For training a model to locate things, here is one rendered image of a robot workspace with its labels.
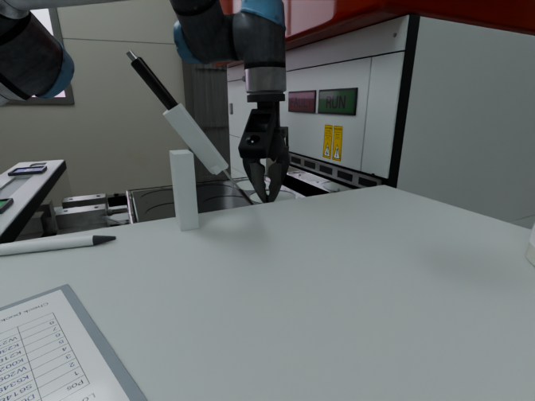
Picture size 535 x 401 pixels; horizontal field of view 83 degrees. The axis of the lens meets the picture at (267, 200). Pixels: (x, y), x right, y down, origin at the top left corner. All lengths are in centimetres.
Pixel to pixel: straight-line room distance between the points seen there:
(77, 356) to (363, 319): 17
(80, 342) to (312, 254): 19
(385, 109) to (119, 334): 48
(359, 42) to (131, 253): 50
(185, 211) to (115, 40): 244
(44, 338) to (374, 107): 52
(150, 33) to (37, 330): 257
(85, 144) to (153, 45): 92
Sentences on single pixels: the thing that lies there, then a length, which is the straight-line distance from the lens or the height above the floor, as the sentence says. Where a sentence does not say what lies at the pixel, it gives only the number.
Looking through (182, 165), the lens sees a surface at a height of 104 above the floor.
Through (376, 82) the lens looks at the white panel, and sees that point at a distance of 57.
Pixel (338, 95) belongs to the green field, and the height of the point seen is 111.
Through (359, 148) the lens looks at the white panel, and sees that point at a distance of 59.
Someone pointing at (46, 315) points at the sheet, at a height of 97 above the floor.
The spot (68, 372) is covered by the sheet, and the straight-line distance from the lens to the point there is 20.
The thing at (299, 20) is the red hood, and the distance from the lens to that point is 69.
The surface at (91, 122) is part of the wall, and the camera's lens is 275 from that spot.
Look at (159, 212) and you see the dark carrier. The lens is 61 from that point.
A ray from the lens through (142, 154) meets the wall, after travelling 272.
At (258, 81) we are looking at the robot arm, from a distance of 56.
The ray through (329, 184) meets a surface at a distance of 65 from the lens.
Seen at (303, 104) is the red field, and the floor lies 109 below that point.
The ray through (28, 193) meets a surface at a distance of 61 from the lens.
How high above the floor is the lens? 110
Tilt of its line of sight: 18 degrees down
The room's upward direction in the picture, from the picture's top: straight up
